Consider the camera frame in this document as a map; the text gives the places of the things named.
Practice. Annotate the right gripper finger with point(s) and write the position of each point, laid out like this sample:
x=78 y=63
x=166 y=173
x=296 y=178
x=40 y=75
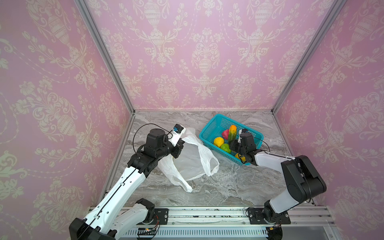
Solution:
x=243 y=130
x=235 y=146

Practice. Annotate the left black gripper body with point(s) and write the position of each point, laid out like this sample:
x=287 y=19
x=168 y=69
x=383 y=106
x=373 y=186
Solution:
x=166 y=150

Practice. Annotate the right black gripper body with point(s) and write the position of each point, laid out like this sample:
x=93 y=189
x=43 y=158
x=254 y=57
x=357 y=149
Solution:
x=240 y=149

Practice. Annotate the green orange papaya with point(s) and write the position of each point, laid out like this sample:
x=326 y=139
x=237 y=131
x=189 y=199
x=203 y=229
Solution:
x=232 y=133

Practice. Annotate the green fruit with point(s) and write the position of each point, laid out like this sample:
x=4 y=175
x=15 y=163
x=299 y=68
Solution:
x=226 y=147

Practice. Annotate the yellow bell pepper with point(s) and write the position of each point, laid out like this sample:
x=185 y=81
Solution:
x=241 y=158

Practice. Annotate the pink fruit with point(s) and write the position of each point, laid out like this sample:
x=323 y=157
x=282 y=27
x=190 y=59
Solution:
x=225 y=134

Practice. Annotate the yellow fruit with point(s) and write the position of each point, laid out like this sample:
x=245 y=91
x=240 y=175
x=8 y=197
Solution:
x=219 y=141

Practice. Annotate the white plastic bag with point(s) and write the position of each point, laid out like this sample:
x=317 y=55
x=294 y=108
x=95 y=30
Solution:
x=195 y=161

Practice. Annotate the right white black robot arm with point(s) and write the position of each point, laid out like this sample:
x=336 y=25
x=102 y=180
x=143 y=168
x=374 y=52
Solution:
x=303 y=181

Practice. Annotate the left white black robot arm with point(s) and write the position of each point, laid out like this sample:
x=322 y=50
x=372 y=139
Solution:
x=105 y=222

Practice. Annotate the teal plastic basket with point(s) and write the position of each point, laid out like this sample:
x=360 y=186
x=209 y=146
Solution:
x=218 y=124

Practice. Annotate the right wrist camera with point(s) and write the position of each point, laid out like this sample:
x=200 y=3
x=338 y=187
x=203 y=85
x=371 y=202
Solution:
x=239 y=138

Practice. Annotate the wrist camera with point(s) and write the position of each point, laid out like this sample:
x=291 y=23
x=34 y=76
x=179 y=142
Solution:
x=176 y=133
x=239 y=138

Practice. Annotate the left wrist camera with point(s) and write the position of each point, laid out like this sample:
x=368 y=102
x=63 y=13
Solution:
x=176 y=133

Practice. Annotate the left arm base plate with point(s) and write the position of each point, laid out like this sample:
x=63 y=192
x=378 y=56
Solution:
x=157 y=216

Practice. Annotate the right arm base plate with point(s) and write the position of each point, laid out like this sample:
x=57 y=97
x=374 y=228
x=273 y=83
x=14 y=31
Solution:
x=259 y=216

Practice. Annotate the aluminium front rail frame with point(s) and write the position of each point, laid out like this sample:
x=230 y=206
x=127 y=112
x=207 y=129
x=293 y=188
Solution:
x=226 y=223

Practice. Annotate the right corner aluminium post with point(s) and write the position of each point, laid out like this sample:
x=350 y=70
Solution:
x=319 y=35

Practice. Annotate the corner aluminium post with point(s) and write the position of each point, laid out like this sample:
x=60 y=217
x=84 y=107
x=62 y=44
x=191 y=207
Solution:
x=101 y=46
x=319 y=35

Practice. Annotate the left corner aluminium post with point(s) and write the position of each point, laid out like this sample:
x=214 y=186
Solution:
x=101 y=46

